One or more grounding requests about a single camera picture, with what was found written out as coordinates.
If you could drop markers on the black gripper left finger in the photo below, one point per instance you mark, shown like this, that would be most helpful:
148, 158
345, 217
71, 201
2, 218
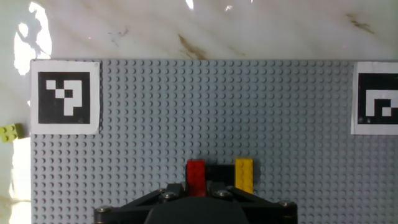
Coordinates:
133, 205

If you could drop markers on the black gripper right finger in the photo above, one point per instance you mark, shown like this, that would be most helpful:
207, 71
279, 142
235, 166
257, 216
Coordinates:
264, 205

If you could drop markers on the yellow Lego brick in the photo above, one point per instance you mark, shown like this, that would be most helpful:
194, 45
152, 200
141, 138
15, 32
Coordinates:
244, 174

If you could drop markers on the black Lego brick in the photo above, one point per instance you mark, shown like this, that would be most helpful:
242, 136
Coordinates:
220, 174

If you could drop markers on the red Lego brick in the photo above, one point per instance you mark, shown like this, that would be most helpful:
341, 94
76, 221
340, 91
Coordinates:
196, 177

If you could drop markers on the grey Lego baseplate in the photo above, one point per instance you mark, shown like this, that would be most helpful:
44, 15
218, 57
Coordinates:
217, 124

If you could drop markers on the small lime Lego brick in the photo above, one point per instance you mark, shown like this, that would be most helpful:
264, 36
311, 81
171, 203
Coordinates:
11, 133

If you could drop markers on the black white ArUco marker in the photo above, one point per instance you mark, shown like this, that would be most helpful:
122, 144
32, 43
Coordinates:
65, 98
376, 99

